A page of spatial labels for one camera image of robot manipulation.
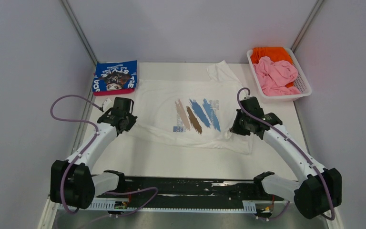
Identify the blue folded graphic t shirt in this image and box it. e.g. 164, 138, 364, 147
92, 60, 138, 94

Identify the orange t shirt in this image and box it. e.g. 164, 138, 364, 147
250, 46, 295, 88

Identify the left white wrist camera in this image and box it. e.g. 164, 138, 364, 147
102, 98, 113, 111

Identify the white slotted cable duct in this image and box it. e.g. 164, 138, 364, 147
58, 199, 257, 214

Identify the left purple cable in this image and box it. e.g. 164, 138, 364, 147
50, 94, 159, 219

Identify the white printed t shirt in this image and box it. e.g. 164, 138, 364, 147
129, 61, 253, 154

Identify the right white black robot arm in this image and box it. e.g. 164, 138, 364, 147
230, 97, 342, 220

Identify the pink crumpled t shirt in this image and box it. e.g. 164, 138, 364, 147
253, 56, 301, 97

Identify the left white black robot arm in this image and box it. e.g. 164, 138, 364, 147
50, 97, 137, 214

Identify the white plastic basket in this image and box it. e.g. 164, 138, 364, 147
246, 48, 312, 103

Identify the aluminium frame rail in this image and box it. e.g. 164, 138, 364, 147
38, 195, 344, 229

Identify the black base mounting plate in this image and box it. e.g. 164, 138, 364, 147
103, 176, 283, 208

